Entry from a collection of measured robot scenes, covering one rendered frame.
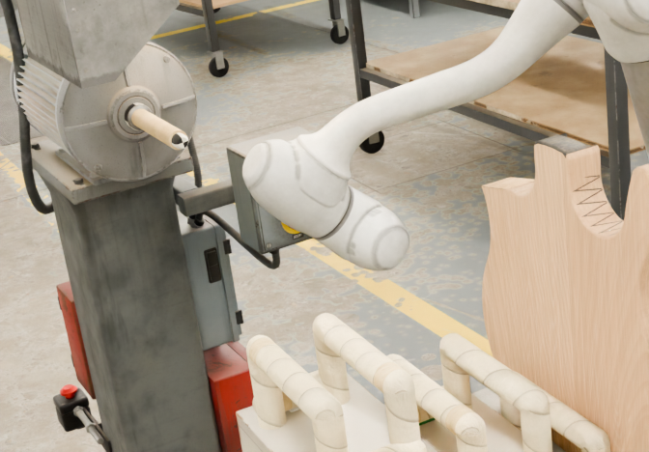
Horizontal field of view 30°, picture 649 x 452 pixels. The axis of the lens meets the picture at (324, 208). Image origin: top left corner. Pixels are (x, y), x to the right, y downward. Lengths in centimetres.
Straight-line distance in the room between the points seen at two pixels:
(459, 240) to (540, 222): 319
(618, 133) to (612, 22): 236
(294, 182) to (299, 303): 246
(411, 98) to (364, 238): 23
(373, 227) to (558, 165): 57
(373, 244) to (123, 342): 75
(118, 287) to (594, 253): 127
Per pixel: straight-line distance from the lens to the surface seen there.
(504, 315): 155
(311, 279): 443
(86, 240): 236
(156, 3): 183
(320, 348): 138
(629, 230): 128
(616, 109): 404
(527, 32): 188
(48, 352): 427
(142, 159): 217
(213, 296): 253
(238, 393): 257
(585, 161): 135
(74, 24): 180
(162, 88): 216
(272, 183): 181
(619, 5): 168
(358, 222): 189
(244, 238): 236
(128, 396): 250
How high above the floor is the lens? 181
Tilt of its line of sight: 21 degrees down
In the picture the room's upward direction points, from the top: 8 degrees counter-clockwise
